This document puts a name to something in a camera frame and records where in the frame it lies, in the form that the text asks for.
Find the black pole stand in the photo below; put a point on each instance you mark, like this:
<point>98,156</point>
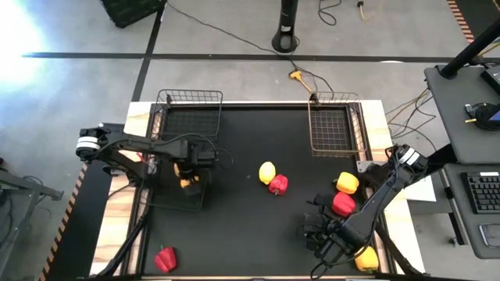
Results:
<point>287,23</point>

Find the black plastic crate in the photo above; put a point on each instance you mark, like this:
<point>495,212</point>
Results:
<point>129,11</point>

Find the black monitor pole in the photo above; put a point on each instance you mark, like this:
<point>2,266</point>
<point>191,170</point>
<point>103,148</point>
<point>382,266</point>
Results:
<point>468,50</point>

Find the black keyboard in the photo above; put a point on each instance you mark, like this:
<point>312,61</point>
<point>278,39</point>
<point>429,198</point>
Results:
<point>484,193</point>

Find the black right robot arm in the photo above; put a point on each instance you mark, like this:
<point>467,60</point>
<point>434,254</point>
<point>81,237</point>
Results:
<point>375,203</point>

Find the black table mat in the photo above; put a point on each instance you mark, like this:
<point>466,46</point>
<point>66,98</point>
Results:
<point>242,234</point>

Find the yellow power plug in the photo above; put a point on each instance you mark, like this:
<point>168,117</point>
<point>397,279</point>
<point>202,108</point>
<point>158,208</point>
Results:
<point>295,74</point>

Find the red bell pepper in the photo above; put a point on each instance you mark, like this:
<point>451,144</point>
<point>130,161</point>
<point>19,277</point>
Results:
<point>278,184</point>
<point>343,204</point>
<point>166,259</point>

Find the black electronic box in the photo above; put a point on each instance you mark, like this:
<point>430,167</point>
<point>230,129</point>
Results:
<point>493,78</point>

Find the yellow bell pepper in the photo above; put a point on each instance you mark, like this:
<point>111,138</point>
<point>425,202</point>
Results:
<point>347,182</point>
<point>367,260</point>

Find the grey desk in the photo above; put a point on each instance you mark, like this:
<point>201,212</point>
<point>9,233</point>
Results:
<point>457,125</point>
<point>468,234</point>

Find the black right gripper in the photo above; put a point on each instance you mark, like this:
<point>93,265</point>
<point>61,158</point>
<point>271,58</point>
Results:
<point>318,230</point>

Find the yellow lemon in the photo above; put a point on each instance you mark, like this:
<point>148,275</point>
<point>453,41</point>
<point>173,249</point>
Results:
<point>267,173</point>

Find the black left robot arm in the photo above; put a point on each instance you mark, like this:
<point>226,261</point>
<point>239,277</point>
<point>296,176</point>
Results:
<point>136,144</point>

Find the orange fruit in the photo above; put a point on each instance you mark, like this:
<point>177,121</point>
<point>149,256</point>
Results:
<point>185,182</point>

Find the black striped-edge floor mat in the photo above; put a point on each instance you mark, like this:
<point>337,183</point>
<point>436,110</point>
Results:
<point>480,15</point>
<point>86,218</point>

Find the white paper sheet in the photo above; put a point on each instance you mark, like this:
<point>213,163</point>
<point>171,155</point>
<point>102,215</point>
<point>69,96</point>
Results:
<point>422,191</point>

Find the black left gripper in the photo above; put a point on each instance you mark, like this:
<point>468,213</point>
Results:
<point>199,154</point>

